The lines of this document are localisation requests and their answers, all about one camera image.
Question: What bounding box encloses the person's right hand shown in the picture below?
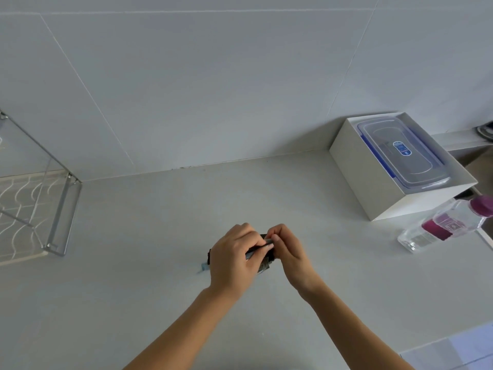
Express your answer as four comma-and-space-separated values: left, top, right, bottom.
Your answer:
264, 224, 324, 303

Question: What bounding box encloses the metal wire dish rack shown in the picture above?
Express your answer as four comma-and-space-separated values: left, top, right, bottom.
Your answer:
0, 110, 82, 257

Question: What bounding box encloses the small black packet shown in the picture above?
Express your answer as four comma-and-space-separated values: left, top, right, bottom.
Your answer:
208, 234, 277, 272

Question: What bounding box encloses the clear plastic container blue lid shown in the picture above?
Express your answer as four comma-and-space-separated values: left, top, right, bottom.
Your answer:
357, 116, 452, 195

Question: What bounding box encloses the clear bottle magenta cap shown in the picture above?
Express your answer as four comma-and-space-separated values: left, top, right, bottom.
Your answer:
397, 195, 493, 253

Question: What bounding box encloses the white patterned drain tray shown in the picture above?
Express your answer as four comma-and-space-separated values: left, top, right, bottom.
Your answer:
0, 170, 69, 266

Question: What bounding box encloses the person's left hand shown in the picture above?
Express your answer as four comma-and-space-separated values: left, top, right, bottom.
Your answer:
208, 223, 270, 299

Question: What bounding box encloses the person's left forearm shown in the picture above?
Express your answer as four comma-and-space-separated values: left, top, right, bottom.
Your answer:
122, 285, 237, 370

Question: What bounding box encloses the white cardboard box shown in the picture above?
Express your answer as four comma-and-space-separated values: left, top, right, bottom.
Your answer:
329, 112, 478, 222

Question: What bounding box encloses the person's right forearm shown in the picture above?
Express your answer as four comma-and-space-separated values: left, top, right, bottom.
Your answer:
298, 283, 414, 370

